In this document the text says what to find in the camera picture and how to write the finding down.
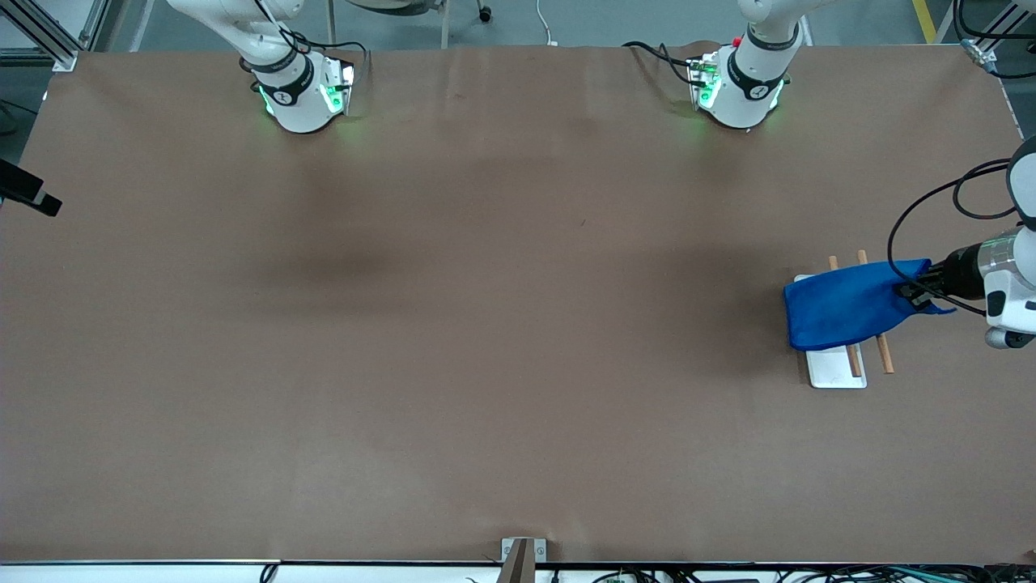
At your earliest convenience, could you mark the white rack base plate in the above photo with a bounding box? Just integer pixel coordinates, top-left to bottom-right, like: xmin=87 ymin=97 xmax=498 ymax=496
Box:
xmin=793 ymin=274 xmax=868 ymax=389

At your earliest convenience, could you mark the brown camera post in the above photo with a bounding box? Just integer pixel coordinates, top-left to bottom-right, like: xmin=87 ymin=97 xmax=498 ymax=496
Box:
xmin=495 ymin=540 xmax=535 ymax=583

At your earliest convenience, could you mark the black base cable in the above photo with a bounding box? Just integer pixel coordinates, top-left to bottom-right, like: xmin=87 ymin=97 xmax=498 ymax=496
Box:
xmin=622 ymin=40 xmax=707 ymax=87
xmin=287 ymin=32 xmax=372 ymax=82

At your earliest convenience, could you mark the black left base cable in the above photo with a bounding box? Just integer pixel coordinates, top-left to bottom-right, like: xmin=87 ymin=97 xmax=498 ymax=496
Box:
xmin=622 ymin=40 xmax=707 ymax=87

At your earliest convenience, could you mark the blue towel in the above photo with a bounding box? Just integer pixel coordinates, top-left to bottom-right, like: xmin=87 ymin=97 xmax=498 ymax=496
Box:
xmin=783 ymin=258 xmax=957 ymax=352

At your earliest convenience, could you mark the aluminium frame profile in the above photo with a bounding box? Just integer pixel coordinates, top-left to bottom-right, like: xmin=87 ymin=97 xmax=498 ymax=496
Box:
xmin=962 ymin=0 xmax=1036 ymax=74
xmin=0 ymin=0 xmax=110 ymax=72

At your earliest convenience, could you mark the black right base cable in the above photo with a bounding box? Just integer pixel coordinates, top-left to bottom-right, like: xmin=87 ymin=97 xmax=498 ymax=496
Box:
xmin=287 ymin=32 xmax=372 ymax=82

